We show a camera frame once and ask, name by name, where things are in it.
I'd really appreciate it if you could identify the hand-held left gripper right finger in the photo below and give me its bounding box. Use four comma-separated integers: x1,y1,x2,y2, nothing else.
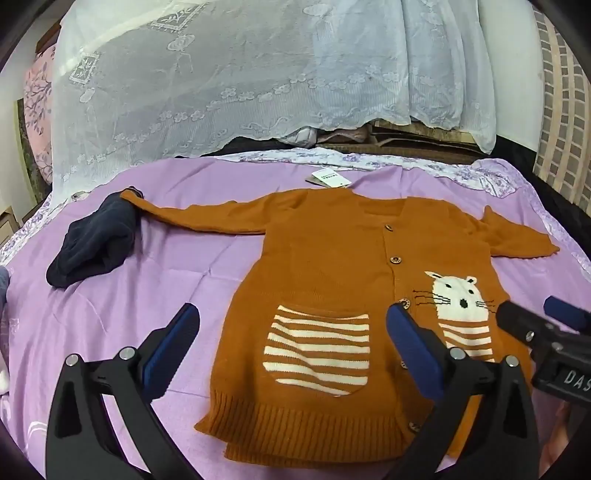
387,302,541,480

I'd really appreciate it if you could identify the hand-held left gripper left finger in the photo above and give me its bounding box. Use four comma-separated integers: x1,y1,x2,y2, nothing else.
45,302,201,480

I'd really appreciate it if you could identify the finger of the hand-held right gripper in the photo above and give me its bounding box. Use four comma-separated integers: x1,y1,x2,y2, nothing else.
496,300,560,345
544,295,591,331

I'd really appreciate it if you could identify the orange knitted child's sweater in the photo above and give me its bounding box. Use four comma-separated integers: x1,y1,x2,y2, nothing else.
121,187,561,463

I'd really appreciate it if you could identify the person's right hand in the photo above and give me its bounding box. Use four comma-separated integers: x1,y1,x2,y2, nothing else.
554,402,591,465

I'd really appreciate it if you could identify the purple bedsheet with floral border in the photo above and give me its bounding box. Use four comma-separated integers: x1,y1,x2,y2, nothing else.
0,150,591,480

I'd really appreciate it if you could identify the navy blue folded garment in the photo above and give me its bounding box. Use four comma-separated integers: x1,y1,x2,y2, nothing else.
45,186,141,290

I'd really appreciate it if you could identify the white paper garment tag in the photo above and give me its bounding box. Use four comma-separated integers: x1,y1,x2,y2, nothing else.
310,169,352,190

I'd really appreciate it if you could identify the dark brown folded blanket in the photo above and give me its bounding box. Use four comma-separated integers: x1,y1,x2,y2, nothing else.
318,119,481,163

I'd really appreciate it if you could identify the pink striped folded cloth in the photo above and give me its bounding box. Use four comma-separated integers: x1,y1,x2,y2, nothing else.
318,126,370,145

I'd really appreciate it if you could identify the white folded cloth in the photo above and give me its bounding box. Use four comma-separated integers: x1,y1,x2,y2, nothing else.
285,128,319,147

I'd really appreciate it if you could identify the pink floral pillow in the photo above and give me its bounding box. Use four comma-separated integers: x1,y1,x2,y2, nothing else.
23,44,58,185

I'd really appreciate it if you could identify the white lace cover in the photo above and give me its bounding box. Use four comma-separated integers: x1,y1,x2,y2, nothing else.
50,0,497,195

